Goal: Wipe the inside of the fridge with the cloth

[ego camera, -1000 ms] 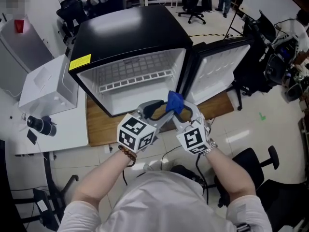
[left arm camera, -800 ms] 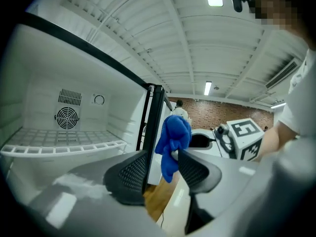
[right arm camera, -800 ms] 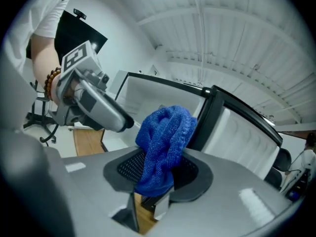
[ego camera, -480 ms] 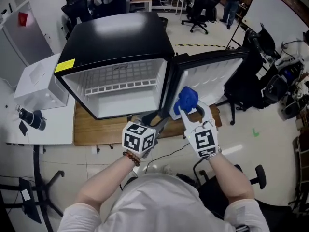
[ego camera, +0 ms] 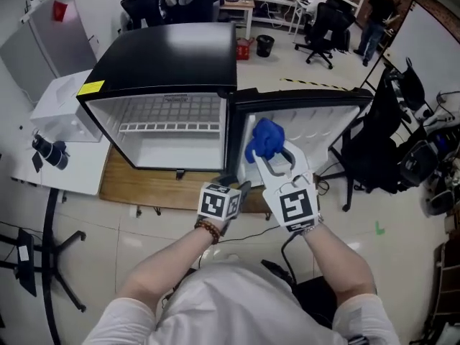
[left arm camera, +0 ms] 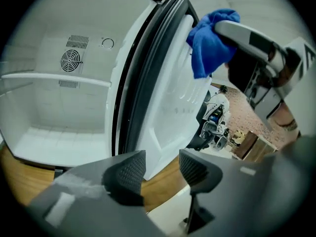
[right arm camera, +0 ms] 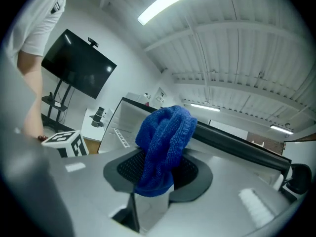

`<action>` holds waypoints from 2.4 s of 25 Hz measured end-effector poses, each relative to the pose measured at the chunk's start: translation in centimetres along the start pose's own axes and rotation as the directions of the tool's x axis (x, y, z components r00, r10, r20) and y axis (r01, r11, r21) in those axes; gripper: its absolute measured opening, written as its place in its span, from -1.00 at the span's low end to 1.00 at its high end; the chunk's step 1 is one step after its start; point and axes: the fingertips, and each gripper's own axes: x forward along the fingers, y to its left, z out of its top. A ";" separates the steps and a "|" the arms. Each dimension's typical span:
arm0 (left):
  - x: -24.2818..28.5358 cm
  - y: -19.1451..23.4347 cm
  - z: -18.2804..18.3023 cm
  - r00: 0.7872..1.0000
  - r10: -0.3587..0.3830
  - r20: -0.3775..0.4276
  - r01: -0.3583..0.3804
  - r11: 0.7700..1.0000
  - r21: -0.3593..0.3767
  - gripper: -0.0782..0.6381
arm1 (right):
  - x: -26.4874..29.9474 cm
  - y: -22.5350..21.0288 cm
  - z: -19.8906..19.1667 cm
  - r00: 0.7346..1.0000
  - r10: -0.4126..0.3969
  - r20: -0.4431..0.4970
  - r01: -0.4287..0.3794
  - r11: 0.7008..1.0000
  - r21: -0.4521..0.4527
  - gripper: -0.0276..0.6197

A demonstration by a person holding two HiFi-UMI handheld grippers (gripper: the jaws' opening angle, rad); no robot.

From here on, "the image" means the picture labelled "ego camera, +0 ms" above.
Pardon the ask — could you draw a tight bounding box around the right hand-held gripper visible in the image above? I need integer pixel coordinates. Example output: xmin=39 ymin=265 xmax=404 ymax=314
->
xmin=251 ymin=140 xmax=321 ymax=234

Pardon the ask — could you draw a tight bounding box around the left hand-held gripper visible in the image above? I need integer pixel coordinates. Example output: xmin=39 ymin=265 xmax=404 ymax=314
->
xmin=196 ymin=173 xmax=253 ymax=237

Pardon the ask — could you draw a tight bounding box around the blue cleaning cloth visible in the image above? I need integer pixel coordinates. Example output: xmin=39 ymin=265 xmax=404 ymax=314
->
xmin=244 ymin=117 xmax=287 ymax=164

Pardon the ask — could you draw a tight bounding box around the black mini fridge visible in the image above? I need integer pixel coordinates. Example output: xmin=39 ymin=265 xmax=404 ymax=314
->
xmin=75 ymin=22 xmax=374 ymax=189

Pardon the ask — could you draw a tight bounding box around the person's left forearm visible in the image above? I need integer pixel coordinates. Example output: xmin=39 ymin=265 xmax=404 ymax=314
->
xmin=115 ymin=228 xmax=216 ymax=312

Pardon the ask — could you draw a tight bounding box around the person's right forearm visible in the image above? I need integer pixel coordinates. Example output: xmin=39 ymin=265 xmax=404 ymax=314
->
xmin=303 ymin=224 xmax=378 ymax=305

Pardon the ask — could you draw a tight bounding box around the silver wristwatch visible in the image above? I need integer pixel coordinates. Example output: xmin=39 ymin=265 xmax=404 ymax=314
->
xmin=300 ymin=213 xmax=324 ymax=237

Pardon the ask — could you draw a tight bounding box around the yellow black floor tape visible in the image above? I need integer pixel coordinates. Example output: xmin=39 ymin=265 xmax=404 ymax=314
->
xmin=280 ymin=77 xmax=349 ymax=92

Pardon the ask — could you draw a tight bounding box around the white fridge shelf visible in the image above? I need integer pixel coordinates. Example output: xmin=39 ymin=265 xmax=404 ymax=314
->
xmin=118 ymin=95 xmax=222 ymax=134

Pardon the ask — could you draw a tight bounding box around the wooden top table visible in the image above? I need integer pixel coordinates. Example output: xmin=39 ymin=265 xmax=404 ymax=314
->
xmin=98 ymin=145 xmax=274 ymax=215

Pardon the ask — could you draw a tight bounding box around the black office chair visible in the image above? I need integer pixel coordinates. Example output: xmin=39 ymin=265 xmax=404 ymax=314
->
xmin=293 ymin=277 xmax=339 ymax=330
xmin=294 ymin=1 xmax=357 ymax=70
xmin=330 ymin=68 xmax=405 ymax=212
xmin=120 ymin=0 xmax=162 ymax=32

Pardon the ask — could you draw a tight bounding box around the black waist pack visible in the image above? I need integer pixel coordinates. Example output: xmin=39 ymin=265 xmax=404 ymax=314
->
xmin=260 ymin=259 xmax=298 ymax=287

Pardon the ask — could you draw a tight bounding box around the person's white shirt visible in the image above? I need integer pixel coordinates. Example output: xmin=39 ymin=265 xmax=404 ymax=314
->
xmin=82 ymin=260 xmax=402 ymax=345

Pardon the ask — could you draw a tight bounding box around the red basket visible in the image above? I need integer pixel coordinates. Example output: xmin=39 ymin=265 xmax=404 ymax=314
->
xmin=236 ymin=37 xmax=255 ymax=61

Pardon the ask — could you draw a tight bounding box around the black waste bin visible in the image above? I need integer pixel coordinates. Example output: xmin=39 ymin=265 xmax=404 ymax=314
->
xmin=255 ymin=34 xmax=276 ymax=58

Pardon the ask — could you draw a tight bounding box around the white table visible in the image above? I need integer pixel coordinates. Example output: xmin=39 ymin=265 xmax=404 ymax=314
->
xmin=9 ymin=120 xmax=111 ymax=196

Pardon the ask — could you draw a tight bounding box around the white metal shelving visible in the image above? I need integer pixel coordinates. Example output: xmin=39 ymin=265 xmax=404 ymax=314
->
xmin=251 ymin=0 xmax=371 ymax=35

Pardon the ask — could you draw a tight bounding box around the small wooden desk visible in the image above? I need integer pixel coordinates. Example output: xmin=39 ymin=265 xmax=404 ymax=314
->
xmin=218 ymin=0 xmax=256 ymax=41

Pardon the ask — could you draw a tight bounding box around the yellow warning sticker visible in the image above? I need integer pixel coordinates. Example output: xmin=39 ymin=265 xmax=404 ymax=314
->
xmin=78 ymin=80 xmax=106 ymax=96

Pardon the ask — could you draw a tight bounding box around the whiteboard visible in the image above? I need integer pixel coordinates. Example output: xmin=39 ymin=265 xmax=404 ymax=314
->
xmin=382 ymin=0 xmax=460 ymax=100

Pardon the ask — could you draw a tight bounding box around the white microwave oven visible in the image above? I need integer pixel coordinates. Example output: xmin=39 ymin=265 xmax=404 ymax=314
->
xmin=29 ymin=69 xmax=104 ymax=144

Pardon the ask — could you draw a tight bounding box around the black table base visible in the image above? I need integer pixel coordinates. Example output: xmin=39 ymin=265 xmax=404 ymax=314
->
xmin=0 ymin=188 xmax=87 ymax=345

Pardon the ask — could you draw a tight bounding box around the black box with white label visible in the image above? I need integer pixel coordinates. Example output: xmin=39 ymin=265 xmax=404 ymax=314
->
xmin=17 ymin=228 xmax=38 ymax=298

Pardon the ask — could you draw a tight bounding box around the tall grey fridge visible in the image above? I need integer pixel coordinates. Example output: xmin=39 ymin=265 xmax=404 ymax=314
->
xmin=0 ymin=0 xmax=100 ymax=104

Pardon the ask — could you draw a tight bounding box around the red paper sheet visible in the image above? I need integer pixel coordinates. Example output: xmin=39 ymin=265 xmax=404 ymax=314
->
xmin=52 ymin=0 xmax=68 ymax=23

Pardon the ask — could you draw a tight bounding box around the brown bead bracelet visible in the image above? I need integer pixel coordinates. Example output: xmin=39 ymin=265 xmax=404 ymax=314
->
xmin=193 ymin=217 xmax=221 ymax=246

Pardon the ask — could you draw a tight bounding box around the thin black floor cable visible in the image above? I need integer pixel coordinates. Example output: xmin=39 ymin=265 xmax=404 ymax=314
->
xmin=197 ymin=225 xmax=278 ymax=270

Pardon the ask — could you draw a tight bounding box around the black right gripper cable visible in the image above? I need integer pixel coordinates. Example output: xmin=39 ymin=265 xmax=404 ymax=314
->
xmin=280 ymin=234 xmax=299 ymax=287

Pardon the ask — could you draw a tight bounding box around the black camera on table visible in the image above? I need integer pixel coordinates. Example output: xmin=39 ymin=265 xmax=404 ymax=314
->
xmin=31 ymin=134 xmax=71 ymax=171

